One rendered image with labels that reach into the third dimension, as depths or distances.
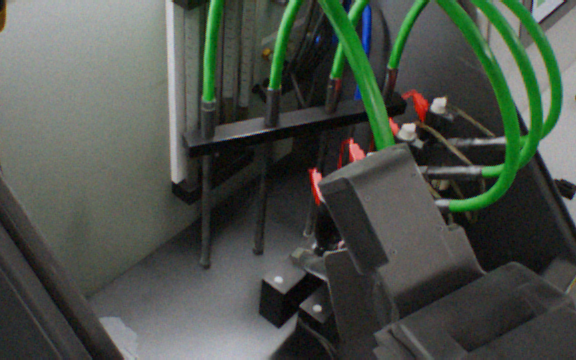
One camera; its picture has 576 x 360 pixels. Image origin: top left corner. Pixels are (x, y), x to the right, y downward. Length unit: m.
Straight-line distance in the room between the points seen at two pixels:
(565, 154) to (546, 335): 0.92
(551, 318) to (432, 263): 0.08
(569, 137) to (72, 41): 0.84
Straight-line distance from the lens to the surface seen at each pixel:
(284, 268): 0.88
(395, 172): 0.35
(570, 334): 0.29
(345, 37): 0.50
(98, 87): 0.82
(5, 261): 0.55
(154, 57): 0.86
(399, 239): 0.35
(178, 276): 1.06
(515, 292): 0.32
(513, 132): 0.69
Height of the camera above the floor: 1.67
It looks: 44 degrees down
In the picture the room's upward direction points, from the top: 8 degrees clockwise
